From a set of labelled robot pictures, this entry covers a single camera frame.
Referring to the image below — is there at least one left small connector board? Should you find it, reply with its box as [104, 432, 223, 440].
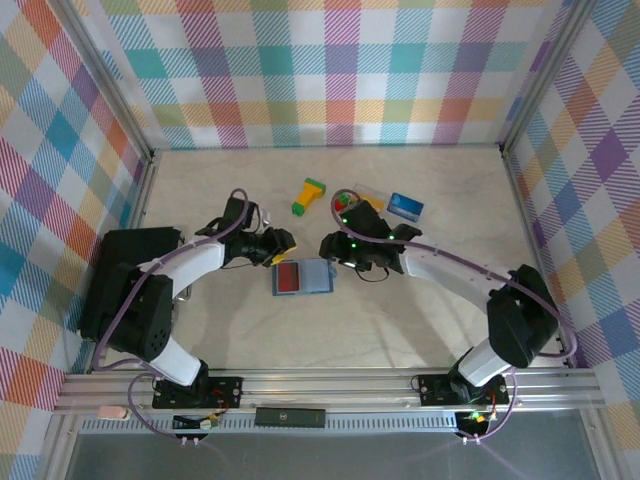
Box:
[172, 412, 221, 432]

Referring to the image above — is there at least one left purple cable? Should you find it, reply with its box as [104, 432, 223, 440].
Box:
[92, 188, 251, 444]

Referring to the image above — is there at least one perforated metal cable tray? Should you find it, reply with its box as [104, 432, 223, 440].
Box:
[79, 417, 501, 436]

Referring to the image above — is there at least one right small connector board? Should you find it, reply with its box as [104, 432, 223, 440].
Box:
[457, 409, 497, 436]

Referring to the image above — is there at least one red credit card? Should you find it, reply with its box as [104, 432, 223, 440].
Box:
[276, 262, 302, 294]

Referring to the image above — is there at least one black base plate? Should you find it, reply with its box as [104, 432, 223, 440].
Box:
[152, 374, 245, 409]
[418, 373, 510, 407]

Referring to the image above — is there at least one purple cable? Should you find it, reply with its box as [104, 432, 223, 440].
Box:
[331, 188, 580, 444]
[92, 188, 251, 444]

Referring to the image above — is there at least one blue credit card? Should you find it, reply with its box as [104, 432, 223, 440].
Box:
[388, 192, 426, 222]

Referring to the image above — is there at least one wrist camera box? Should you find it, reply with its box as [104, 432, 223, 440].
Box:
[222, 196, 274, 236]
[341, 199, 389, 239]

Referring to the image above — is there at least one right aluminium corner post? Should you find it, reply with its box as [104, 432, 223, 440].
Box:
[497, 0, 599, 154]

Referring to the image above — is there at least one black bar device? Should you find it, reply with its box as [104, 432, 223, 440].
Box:
[254, 407, 326, 429]

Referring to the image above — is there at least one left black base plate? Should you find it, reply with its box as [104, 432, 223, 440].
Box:
[152, 374, 245, 409]

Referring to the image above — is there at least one aluminium front rail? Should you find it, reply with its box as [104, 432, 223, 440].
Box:
[53, 368, 604, 415]

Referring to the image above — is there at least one aluminium corner post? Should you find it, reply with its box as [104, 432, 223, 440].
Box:
[497, 0, 599, 154]
[47, 0, 156, 164]

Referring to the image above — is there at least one right aluminium floor rail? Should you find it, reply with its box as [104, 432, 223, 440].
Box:
[499, 143, 576, 370]

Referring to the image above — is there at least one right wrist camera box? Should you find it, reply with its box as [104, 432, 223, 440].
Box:
[341, 199, 389, 239]

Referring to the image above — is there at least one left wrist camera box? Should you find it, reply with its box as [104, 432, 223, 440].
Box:
[222, 196, 274, 236]

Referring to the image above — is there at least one grey metal panel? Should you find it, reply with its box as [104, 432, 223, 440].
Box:
[64, 432, 601, 480]

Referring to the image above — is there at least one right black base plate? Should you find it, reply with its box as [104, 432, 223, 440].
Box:
[418, 373, 510, 407]

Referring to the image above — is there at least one left aluminium floor rail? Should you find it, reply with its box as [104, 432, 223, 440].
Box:
[84, 149, 160, 375]

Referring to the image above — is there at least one left aluminium corner post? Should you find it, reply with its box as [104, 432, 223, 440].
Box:
[47, 0, 156, 164]

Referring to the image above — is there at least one aluminium floor rail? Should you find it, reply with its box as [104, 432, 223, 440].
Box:
[84, 149, 160, 375]
[499, 143, 576, 370]

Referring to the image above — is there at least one small connector board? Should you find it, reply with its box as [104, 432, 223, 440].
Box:
[172, 412, 221, 432]
[457, 409, 497, 436]

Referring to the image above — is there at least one yellow green toy block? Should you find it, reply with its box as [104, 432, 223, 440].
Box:
[291, 177, 327, 217]

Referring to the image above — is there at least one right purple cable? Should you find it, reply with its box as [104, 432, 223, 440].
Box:
[331, 188, 580, 444]

